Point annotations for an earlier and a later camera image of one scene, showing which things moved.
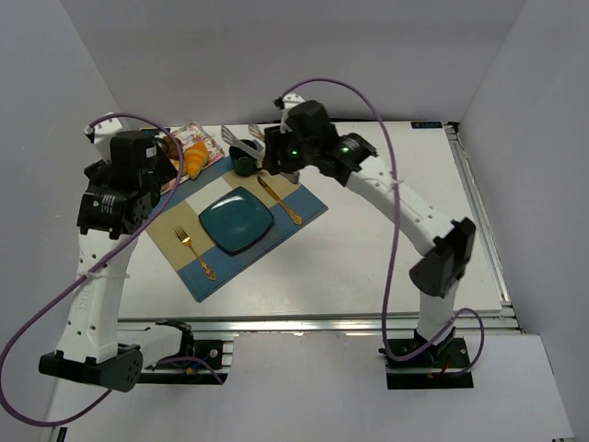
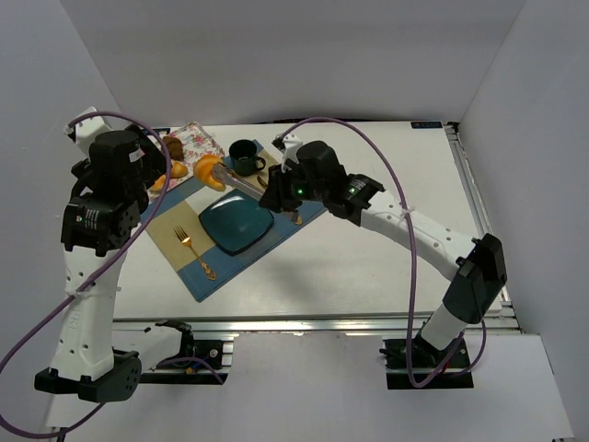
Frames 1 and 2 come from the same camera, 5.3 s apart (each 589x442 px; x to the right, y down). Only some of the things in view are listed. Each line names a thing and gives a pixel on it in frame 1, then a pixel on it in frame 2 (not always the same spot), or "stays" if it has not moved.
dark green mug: (245, 164) stays
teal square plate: (236, 220) stays
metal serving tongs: (227, 136) -> (223, 172)
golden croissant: (195, 157) -> (202, 168)
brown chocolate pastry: (172, 147) stays
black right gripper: (270, 154) -> (272, 190)
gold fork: (186, 240) stays
